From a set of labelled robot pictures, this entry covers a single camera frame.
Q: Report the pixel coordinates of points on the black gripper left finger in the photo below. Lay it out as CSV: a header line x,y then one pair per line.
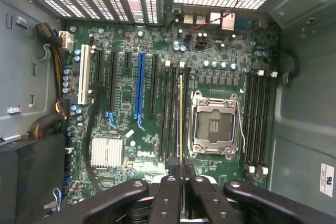
x,y
168,200

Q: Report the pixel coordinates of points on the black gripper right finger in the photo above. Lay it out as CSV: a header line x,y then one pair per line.
x,y
210,200

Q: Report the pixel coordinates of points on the silver CPU socket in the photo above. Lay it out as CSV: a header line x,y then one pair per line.
x,y
215,124

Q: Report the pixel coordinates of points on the silver finned chipset heatsink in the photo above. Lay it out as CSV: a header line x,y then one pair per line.
x,y
107,152

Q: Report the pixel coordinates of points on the silver socket locking lever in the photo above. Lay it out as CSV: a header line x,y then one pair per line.
x,y
242,129

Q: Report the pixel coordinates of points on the long black expansion slot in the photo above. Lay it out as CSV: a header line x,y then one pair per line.
x,y
154,85
99,69
113,82

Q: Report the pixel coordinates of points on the green motherboard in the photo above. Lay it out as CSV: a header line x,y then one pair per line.
x,y
126,90

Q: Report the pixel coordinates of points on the white case sticker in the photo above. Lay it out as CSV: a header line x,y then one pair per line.
x,y
329,179

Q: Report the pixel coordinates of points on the blue expansion slot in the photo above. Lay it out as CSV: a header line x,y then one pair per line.
x,y
140,82

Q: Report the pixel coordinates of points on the open black PC case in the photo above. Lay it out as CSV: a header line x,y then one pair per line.
x,y
302,103

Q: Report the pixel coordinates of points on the black plastic shroud box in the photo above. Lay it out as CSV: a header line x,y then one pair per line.
x,y
26,176

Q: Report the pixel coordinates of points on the short black expansion slot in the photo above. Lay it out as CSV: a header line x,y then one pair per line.
x,y
127,61

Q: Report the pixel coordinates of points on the white expansion slot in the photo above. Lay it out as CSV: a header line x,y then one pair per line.
x,y
84,77

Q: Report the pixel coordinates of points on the white power plug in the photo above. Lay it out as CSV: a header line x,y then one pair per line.
x,y
67,41

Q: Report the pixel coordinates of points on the silver power supply unit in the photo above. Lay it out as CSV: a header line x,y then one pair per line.
x,y
23,77

